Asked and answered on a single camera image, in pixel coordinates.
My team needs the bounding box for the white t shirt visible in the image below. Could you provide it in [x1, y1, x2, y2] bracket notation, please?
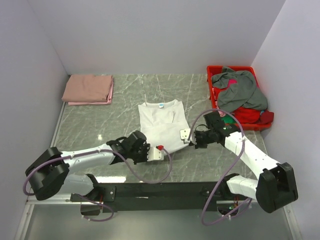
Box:
[138, 99, 190, 154]

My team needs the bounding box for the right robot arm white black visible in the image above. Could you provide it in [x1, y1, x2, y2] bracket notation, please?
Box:
[187, 108, 299, 213]

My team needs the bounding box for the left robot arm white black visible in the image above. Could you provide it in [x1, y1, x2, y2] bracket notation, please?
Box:
[25, 130, 151, 201]

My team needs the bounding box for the green t shirt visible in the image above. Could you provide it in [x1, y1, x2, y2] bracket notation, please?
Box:
[222, 115, 237, 124]

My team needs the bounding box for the red plastic bin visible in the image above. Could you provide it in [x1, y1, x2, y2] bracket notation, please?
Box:
[207, 65, 274, 131]

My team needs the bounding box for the folded light pink t shirt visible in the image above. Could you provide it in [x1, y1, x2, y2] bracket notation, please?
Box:
[67, 81, 114, 106]

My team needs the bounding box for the grey t shirt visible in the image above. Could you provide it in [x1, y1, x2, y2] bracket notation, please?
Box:
[211, 66, 268, 113]

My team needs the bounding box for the black base beam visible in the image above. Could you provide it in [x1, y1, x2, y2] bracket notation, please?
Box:
[69, 181, 251, 217]

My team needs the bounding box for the folded salmon t shirt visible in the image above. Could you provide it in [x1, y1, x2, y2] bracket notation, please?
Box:
[62, 74, 113, 103]

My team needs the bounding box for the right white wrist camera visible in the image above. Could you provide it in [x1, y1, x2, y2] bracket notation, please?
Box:
[180, 128, 194, 146]

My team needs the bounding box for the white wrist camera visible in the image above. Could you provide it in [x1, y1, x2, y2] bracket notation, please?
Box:
[147, 145, 164, 162]
[180, 128, 194, 146]

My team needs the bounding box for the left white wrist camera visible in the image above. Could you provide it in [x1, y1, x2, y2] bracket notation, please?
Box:
[147, 145, 164, 162]

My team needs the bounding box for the aluminium rail frame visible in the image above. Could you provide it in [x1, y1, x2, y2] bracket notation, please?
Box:
[15, 197, 302, 240]

